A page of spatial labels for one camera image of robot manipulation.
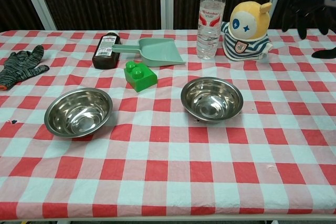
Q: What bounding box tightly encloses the mint green plastic dustpan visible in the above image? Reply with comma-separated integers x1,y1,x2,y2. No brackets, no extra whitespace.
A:
111,38,186,67

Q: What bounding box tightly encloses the clear plastic water bottle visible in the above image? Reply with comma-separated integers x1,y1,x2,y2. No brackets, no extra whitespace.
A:
196,0,227,60

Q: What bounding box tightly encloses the green toy building brick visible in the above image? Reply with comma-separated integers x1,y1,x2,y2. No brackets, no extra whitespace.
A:
123,60,158,93

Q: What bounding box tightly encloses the brown medicine bottle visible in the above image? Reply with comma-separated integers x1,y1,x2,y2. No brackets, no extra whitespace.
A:
92,31,123,69

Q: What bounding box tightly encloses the yellow plush toy striped shirt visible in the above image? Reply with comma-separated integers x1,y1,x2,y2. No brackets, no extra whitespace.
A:
220,1,273,61

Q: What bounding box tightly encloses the grey striped knit glove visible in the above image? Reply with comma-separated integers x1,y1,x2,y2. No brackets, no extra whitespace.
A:
0,45,50,90

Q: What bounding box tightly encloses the stainless steel bowl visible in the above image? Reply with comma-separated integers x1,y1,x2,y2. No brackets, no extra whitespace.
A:
44,87,113,138
180,77,244,121
182,98,243,124

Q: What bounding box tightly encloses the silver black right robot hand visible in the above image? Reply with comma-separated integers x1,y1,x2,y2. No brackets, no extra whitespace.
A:
282,0,336,59

